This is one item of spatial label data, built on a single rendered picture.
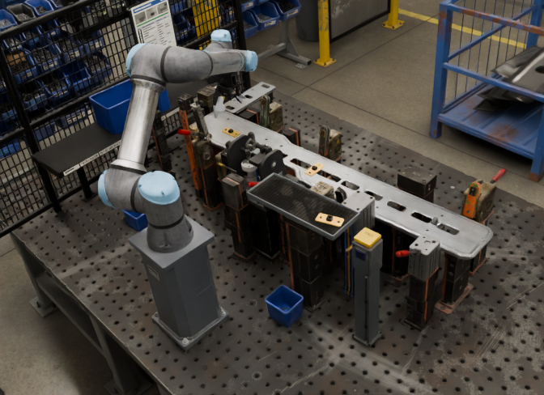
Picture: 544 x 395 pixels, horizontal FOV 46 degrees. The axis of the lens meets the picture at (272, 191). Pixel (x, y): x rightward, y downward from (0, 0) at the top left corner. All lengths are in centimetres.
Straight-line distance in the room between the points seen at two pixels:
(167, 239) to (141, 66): 55
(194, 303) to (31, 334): 151
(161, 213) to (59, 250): 95
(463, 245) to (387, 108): 275
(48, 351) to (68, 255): 77
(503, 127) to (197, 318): 270
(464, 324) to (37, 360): 207
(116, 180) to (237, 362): 73
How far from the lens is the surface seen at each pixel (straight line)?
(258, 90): 306
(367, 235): 195
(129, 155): 205
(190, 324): 226
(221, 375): 221
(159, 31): 309
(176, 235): 203
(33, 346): 351
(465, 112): 448
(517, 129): 435
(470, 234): 222
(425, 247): 206
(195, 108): 255
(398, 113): 475
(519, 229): 274
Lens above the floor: 246
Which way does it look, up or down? 38 degrees down
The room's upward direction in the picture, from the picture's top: 6 degrees counter-clockwise
